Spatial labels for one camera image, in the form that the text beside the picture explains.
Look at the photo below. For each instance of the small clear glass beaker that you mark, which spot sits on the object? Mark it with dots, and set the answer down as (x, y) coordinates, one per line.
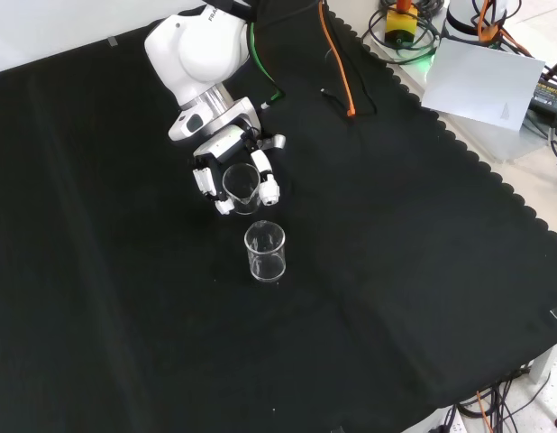
(243, 185)

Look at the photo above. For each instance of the pale board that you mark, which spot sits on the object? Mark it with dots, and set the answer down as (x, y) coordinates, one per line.
(481, 81)

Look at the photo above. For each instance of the black bench cloth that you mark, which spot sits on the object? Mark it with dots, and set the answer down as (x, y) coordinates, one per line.
(125, 293)

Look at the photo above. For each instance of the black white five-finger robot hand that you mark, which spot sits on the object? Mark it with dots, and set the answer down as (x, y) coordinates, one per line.
(217, 146)

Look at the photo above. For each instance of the large clear glass beaker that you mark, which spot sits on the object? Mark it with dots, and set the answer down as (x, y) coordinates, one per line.
(265, 267)

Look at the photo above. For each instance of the grey tape strip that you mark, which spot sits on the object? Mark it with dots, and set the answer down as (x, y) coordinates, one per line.
(112, 43)

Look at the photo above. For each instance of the yellow stop button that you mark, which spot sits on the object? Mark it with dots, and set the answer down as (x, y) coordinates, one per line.
(400, 28)

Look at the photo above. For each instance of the black power adapter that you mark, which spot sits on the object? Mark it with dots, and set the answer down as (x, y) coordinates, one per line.
(549, 97)

